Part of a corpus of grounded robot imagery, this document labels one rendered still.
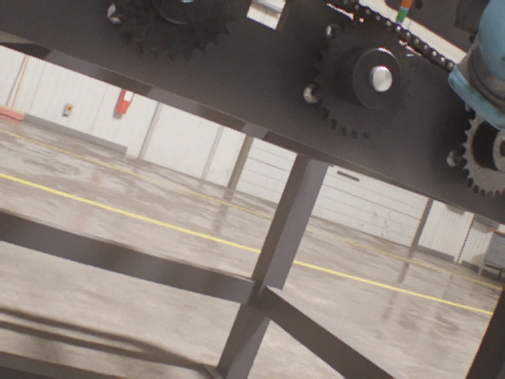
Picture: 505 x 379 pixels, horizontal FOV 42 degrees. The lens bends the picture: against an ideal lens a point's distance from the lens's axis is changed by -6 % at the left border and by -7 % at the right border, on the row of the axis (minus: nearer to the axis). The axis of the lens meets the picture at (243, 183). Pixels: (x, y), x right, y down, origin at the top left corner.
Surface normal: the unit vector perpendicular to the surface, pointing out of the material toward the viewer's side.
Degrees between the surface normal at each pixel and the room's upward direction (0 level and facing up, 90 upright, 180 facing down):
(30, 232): 90
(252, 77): 90
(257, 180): 90
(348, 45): 90
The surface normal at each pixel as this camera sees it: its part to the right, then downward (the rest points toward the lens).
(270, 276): 0.42, 0.21
